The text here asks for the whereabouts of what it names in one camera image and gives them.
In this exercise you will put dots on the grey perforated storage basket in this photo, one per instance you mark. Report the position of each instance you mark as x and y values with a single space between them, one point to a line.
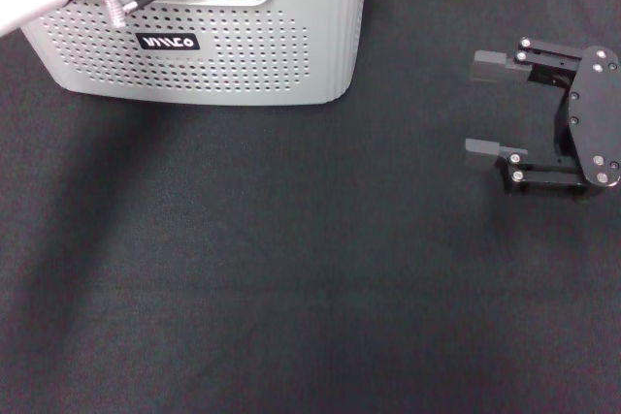
242 60

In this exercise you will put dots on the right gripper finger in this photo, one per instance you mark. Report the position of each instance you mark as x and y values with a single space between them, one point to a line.
485 154
490 66

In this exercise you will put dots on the black tablecloth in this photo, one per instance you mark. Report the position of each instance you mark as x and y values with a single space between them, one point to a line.
291 264

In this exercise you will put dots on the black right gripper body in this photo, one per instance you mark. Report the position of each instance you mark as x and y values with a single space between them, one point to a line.
594 113

